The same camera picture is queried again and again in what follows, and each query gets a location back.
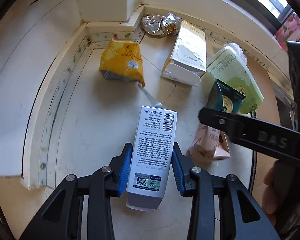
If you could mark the green white drink carton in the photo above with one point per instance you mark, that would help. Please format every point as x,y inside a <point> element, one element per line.
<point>229,65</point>

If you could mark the pink small carton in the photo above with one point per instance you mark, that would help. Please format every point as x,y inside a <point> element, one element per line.
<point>209,144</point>

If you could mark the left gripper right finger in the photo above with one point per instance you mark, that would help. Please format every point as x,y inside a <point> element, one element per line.
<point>241,217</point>

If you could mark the steel sink edge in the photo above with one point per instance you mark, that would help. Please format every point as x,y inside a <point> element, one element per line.
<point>287,108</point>

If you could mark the crumpled silver foil wrapper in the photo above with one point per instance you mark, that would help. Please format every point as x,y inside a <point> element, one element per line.
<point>158,25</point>

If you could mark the white cream paper box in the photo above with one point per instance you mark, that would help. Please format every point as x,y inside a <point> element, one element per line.
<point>187,61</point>

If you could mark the white blue medicine box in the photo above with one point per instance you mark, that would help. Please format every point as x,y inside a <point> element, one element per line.
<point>151,158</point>

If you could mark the operator right hand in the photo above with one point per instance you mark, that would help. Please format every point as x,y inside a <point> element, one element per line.
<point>269,198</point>

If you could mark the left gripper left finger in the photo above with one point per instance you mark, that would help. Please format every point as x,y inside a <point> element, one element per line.
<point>60,217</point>

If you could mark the dark teal small carton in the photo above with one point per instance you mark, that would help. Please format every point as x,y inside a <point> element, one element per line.
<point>223,97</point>

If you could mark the yellow cracker snack bag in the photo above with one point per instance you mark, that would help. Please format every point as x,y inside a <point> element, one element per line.
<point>122,60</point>

